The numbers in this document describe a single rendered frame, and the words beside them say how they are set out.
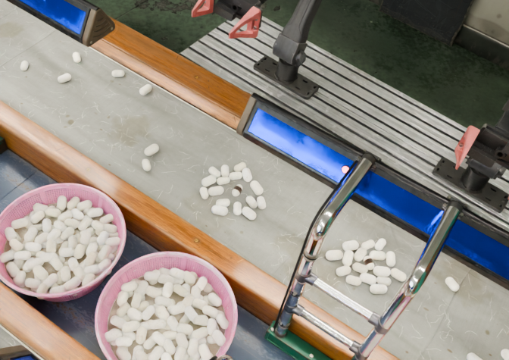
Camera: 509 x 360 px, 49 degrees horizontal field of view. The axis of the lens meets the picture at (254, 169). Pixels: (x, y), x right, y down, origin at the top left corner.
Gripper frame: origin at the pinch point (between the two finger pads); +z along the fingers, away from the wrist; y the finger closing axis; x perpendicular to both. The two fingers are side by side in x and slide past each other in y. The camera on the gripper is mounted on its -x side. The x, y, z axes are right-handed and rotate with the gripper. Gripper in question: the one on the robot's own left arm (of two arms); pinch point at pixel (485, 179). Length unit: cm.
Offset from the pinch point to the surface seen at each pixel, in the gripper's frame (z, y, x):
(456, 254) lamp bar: 16.2, 2.2, 1.4
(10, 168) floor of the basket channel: 36, -90, 39
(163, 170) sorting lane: 16, -60, 33
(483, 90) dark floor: -169, -16, 109
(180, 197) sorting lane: 19, -52, 33
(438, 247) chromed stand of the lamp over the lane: 22.1, -1.0, -5.1
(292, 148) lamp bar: 16.8, -28.8, 0.0
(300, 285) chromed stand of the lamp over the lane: 30.4, -15.5, 12.9
